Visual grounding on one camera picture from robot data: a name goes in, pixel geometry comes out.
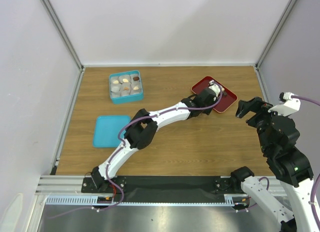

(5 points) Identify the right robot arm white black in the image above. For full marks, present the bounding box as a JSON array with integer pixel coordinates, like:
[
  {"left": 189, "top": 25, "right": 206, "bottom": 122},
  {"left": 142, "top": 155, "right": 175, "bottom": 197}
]
[{"left": 230, "top": 92, "right": 320, "bottom": 232}]

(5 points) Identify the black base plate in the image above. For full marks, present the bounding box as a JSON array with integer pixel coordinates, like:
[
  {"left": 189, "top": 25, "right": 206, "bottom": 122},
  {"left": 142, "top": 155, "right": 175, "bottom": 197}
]
[{"left": 81, "top": 175, "right": 261, "bottom": 203}]

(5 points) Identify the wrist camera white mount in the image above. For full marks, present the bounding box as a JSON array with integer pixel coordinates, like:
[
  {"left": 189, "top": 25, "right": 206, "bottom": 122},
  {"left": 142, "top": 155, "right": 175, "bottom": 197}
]
[
  {"left": 268, "top": 92, "right": 301, "bottom": 117},
  {"left": 208, "top": 80, "right": 225, "bottom": 98}
]

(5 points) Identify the blue tin box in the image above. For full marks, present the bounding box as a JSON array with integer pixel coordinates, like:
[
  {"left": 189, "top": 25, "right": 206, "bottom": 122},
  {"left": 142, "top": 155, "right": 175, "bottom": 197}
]
[{"left": 109, "top": 70, "right": 144, "bottom": 105}]

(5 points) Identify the red lacquer tray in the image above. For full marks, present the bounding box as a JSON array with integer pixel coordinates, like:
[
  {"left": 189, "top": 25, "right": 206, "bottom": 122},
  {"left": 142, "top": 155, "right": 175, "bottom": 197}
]
[{"left": 191, "top": 76, "right": 238, "bottom": 114}]

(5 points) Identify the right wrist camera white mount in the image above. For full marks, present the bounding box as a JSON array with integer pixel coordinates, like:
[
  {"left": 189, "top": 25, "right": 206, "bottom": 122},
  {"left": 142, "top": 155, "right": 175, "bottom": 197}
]
[{"left": 268, "top": 92, "right": 301, "bottom": 117}]

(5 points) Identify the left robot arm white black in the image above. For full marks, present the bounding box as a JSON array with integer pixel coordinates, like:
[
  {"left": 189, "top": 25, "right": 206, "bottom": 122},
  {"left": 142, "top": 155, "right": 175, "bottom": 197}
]
[{"left": 90, "top": 84, "right": 224, "bottom": 192}]

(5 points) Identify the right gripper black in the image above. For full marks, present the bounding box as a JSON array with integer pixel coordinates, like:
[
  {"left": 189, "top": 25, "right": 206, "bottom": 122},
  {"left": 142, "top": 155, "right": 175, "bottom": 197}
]
[{"left": 234, "top": 95, "right": 289, "bottom": 153}]

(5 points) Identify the blue tin lid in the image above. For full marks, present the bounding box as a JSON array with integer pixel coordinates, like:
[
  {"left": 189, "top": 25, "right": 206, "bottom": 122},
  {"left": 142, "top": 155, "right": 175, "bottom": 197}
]
[{"left": 92, "top": 115, "right": 131, "bottom": 148}]

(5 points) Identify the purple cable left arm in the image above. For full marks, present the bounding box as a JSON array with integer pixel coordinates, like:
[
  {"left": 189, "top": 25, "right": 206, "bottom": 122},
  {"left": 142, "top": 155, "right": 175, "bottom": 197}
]
[{"left": 47, "top": 80, "right": 225, "bottom": 219}]

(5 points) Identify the white cable duct left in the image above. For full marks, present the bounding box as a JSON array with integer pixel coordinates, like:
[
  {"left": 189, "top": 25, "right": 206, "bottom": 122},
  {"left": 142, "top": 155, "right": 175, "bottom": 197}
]
[{"left": 46, "top": 195, "right": 114, "bottom": 206}]

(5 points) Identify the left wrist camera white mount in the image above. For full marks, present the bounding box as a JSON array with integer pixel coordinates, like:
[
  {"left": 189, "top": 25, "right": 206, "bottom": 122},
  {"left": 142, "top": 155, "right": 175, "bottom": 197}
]
[{"left": 208, "top": 80, "right": 225, "bottom": 98}]

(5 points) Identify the white cable duct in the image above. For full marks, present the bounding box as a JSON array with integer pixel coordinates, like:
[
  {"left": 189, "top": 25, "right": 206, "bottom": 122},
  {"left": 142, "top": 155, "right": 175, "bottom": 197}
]
[
  {"left": 224, "top": 194, "right": 250, "bottom": 207},
  {"left": 46, "top": 195, "right": 114, "bottom": 206}
]

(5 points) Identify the white cable duct right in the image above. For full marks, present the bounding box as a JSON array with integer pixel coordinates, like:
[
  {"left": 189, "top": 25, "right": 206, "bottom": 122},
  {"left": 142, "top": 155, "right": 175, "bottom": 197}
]
[{"left": 224, "top": 194, "right": 250, "bottom": 207}]

